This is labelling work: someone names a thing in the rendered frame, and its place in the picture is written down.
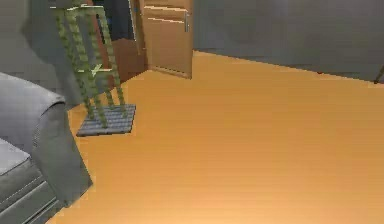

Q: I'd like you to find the brown wooden room door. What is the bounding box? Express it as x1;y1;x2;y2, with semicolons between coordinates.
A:
138;0;195;80

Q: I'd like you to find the grey floor mat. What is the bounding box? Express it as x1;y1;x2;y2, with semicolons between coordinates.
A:
75;103;137;138

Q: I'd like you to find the dark furniture leg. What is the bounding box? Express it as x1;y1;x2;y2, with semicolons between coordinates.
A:
373;65;384;85

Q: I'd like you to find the grey door handle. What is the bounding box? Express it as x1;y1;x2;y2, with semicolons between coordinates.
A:
183;11;191;33

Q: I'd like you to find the grey sofa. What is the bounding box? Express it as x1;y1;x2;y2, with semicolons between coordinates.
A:
0;71;94;224

